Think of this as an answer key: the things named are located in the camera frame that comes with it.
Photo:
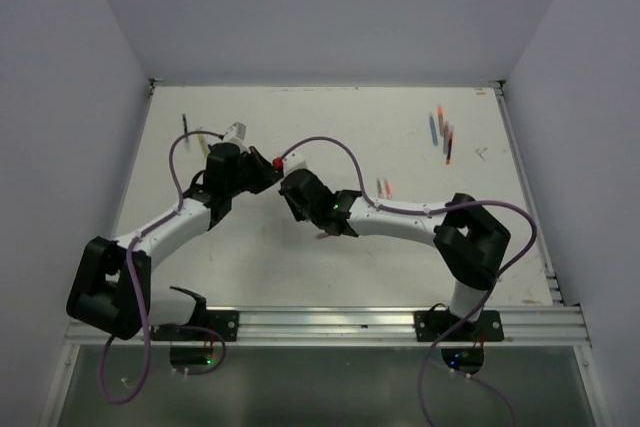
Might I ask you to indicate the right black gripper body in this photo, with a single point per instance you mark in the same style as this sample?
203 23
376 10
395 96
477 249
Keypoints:
299 213

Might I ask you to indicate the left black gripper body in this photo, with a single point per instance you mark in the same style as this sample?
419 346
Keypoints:
252 175

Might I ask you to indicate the red highlighter pen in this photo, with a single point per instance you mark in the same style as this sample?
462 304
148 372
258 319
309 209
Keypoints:
387 189

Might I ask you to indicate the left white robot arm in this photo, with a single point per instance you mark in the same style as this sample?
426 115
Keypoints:
112 288

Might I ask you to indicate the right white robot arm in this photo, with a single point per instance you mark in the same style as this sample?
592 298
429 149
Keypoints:
471 242

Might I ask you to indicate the yellow highlighter pen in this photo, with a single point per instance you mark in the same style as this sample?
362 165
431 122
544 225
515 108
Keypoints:
203 142

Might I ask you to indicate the dark green pen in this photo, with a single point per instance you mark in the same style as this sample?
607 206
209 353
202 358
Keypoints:
185 127

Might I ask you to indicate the light blue pen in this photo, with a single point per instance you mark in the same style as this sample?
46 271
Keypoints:
434 130

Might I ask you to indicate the purple red pen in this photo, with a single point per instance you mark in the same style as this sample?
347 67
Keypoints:
447 141

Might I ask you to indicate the orange tipped pen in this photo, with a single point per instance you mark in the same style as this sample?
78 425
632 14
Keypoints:
442 125

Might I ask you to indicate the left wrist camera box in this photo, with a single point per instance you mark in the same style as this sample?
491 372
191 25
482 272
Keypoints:
235 135

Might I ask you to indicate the aluminium mounting rail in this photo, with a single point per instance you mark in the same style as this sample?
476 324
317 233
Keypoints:
394 327

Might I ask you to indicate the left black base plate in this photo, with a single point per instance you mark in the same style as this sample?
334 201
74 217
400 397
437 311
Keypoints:
224 322

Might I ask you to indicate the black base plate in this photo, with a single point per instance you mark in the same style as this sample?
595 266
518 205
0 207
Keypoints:
430 324
224 322

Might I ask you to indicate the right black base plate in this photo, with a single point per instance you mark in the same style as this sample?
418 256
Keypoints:
430 324

